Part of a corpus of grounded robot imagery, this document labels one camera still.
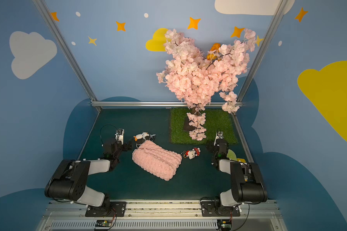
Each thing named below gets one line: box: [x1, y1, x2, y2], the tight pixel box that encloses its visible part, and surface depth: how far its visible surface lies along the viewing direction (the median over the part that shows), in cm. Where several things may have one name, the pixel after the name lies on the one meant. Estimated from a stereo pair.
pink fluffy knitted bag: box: [132, 140, 183, 182], surface depth 88 cm
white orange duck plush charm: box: [133, 131, 157, 145], surface depth 100 cm
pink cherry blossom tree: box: [156, 28, 257, 141], surface depth 70 cm
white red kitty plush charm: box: [180, 147, 201, 160], surface depth 95 cm
